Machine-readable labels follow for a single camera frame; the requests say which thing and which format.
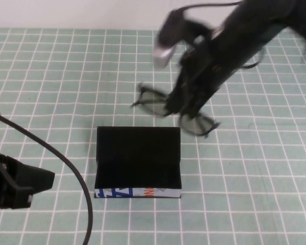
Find green white checkered tablecloth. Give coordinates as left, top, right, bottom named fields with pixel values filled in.
left=0, top=27, right=306, bottom=245

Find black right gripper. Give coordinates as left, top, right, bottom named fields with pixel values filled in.
left=165, top=47, right=226, bottom=121

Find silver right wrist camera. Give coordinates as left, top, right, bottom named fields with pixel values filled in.
left=154, top=9, right=212, bottom=69

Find thick black right camera cable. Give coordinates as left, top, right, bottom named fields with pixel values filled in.
left=177, top=1, right=243, bottom=13

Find thick black camera cable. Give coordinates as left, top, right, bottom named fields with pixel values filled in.
left=177, top=1, right=243, bottom=13
left=0, top=112, right=94, bottom=245

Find black glasses case box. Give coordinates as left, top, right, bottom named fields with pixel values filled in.
left=93, top=126, right=182, bottom=199

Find thick black left camera cable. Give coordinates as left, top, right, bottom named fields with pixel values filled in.
left=0, top=112, right=94, bottom=245

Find black frame glasses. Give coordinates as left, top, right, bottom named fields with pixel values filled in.
left=131, top=83, right=220, bottom=139

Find thin black looped cable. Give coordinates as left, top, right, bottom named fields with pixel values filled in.
left=241, top=47, right=266, bottom=70

